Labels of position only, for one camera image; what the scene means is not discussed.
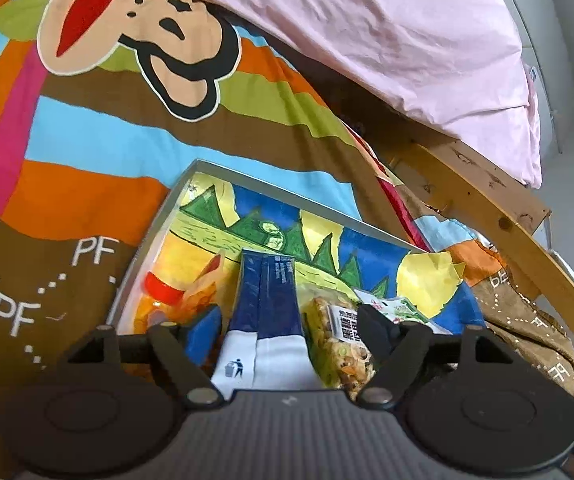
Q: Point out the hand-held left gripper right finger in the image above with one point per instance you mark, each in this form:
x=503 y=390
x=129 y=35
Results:
x=374 y=332

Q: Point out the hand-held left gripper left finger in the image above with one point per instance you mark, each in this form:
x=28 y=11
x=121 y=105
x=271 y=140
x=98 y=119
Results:
x=204 y=334

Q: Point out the white green tofu packet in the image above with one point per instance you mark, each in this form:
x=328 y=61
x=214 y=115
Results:
x=407 y=310

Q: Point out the clear mixed nut packet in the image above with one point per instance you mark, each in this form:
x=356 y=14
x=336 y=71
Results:
x=332 y=355

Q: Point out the orange snack packet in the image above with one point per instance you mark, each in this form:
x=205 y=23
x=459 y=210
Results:
x=202 y=285

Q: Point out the blue white snack packet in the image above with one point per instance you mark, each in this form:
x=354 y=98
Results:
x=267 y=310

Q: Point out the grey tray box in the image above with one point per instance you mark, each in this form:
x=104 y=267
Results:
x=152 y=240

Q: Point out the brown monkey print quilt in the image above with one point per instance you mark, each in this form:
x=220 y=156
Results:
x=117 y=150

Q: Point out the pink bed sheet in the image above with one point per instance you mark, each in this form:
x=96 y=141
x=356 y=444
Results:
x=392 y=35

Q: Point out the wooden bed frame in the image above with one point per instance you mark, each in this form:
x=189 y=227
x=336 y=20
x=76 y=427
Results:
x=492 y=215

